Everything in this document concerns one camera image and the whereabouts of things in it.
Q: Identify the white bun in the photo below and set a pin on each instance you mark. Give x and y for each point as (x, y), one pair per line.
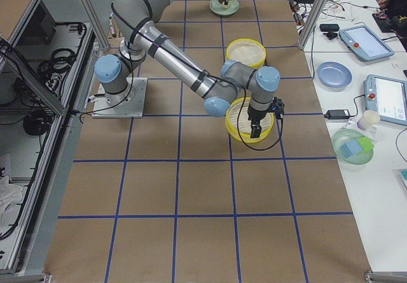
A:
(227, 4)

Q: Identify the yellow steamer basket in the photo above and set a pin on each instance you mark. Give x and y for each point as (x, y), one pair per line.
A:
(247, 51)
(237, 120)

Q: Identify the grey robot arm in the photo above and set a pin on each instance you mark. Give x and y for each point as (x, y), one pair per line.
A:
(136, 20)

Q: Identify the light green plate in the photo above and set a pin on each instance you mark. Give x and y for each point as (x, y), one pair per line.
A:
(222, 9)

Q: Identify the black power adapter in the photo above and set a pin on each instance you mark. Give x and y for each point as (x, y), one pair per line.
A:
(337, 114)

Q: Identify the blue plate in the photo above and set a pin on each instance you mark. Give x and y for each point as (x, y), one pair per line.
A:
(334, 76)

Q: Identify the glass bowl with sponges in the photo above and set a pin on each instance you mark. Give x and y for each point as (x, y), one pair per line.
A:
(353, 149)

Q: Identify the black webcam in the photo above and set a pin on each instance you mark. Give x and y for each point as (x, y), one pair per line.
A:
(329, 30)

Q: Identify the paper cup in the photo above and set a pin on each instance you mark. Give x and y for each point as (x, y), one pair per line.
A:
(368, 119)

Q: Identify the teach pendant near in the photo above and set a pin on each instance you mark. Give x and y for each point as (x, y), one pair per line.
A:
(387, 97)

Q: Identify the teach pendant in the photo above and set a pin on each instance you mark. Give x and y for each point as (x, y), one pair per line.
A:
(363, 42)
(387, 97)

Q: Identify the teach pendant far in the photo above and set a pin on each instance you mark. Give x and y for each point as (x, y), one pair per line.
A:
(363, 42)

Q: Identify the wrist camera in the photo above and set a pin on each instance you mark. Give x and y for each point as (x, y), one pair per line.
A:
(278, 108)

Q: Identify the aluminium frame post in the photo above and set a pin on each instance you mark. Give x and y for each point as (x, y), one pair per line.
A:
(310, 23)

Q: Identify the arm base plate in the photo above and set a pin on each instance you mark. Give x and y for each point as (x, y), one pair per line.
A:
(126, 104)

